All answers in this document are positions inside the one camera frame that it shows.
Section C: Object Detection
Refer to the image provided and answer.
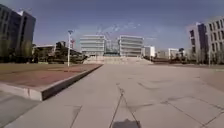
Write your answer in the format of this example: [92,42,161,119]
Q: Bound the dark glass building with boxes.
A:
[0,3,37,63]

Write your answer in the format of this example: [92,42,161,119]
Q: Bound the row of bare trees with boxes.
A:
[189,48,224,66]

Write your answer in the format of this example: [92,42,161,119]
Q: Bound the low white building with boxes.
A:
[141,45,156,59]

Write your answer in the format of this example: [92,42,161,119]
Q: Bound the wide stone steps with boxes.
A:
[82,55,154,66]

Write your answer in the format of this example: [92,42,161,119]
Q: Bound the grey paved plaza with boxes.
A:
[0,63,224,128]

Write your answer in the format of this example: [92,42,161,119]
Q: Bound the white lamp pole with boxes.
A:
[66,29,74,68]

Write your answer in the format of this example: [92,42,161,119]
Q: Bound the grey building with windows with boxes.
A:
[186,15,224,65]

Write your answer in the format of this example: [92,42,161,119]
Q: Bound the white layered building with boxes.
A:
[79,34,145,58]

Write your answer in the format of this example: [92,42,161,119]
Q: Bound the raised red brick platform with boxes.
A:
[0,63,104,102]

